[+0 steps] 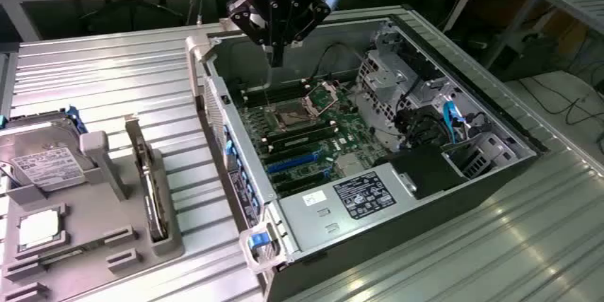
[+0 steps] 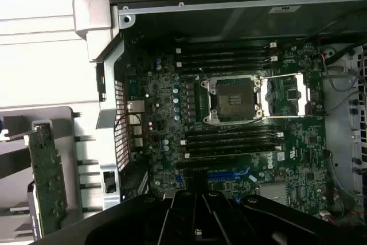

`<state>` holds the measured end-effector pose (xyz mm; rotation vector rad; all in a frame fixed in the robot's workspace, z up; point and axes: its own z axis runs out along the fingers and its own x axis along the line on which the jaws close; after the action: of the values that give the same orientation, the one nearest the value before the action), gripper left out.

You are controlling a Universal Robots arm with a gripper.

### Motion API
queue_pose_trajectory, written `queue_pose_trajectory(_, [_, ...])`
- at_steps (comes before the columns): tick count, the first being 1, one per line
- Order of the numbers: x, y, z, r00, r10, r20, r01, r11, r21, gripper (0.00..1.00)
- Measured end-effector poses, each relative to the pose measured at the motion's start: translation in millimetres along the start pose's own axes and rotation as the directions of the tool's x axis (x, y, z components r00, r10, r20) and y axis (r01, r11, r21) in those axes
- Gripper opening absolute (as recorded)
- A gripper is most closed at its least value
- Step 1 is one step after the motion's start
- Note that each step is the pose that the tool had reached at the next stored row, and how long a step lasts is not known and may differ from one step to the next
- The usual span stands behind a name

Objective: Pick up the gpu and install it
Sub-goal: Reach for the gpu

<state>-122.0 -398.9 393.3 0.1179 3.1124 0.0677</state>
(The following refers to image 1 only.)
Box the green graphics card with fan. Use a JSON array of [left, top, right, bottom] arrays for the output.
[[124, 112, 170, 243]]

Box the open black PC case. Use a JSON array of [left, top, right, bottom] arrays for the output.
[[185, 4, 550, 302]]

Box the metal socket cover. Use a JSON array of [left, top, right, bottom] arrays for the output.
[[301, 81, 344, 115]]

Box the black RAM slot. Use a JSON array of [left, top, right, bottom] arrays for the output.
[[260, 120, 338, 137], [242, 88, 312, 108], [261, 125, 337, 143], [238, 81, 308, 100]]

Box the thin metal locking lever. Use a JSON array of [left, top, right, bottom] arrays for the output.
[[260, 78, 273, 109]]

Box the CPU socket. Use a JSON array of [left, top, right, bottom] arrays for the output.
[[266, 98, 321, 129]]

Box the green motherboard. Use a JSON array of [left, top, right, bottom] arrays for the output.
[[234, 79, 392, 199]]

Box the green RAM stick with clips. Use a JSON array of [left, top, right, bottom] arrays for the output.
[[266, 131, 330, 153]]

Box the long black expansion slot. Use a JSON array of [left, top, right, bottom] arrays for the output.
[[273, 173, 330, 190], [262, 148, 321, 167], [277, 180, 336, 197]]

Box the blue expansion slot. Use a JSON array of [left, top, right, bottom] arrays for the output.
[[265, 153, 318, 175]]

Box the silver chipset heatsink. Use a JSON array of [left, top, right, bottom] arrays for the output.
[[334, 155, 366, 175]]

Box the blue disk carrier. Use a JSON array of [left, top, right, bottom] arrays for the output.
[[0, 105, 90, 133]]

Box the black box device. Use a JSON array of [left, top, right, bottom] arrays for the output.
[[489, 31, 557, 82]]

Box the black plastic air shroud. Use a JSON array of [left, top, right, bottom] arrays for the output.
[[372, 144, 468, 200]]

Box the perforated metal drive cage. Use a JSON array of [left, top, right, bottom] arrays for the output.
[[441, 132, 538, 180]]

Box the metal slat rack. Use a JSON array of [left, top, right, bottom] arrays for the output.
[[489, 0, 604, 69]]

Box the grey power supply with label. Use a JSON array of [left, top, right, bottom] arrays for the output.
[[276, 163, 421, 264]]

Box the silver hard disk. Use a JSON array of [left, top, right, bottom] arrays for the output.
[[0, 112, 98, 192]]

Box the grey parts rack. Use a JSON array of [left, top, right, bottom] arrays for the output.
[[0, 131, 185, 302]]

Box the silver CPU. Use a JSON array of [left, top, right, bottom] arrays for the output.
[[17, 209, 65, 246]]

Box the thin black wire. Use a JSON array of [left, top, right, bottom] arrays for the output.
[[314, 42, 364, 80]]

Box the black cable bundle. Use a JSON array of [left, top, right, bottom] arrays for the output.
[[396, 107, 444, 147]]

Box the blue wire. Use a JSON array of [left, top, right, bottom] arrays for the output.
[[441, 100, 461, 146]]

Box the black floor cable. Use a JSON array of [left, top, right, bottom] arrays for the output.
[[518, 77, 604, 124]]

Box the disk wire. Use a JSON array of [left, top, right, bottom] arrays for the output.
[[0, 161, 24, 190]]

